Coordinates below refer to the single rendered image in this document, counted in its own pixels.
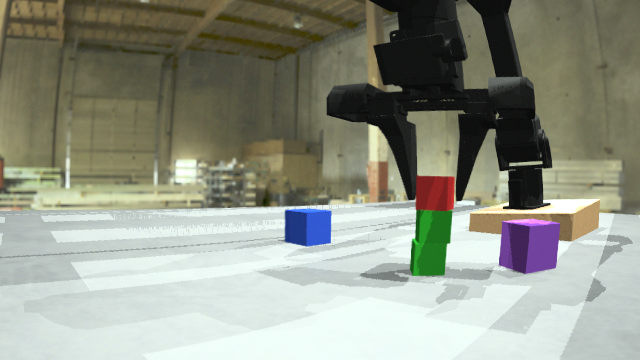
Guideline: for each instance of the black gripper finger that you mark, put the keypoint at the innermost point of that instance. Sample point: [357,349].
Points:
[402,138]
[473,129]

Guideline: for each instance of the purple cube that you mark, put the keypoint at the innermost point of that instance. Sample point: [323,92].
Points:
[528,246]

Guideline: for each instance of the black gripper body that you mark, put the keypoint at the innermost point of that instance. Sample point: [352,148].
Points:
[510,97]

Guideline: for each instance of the red block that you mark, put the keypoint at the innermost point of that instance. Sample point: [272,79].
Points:
[435,193]

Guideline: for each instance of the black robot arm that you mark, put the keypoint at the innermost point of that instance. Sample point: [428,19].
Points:
[435,55]

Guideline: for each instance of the green block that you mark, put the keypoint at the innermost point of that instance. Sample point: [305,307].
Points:
[433,226]
[428,259]

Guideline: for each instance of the blue cube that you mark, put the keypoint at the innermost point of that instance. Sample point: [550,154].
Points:
[307,227]

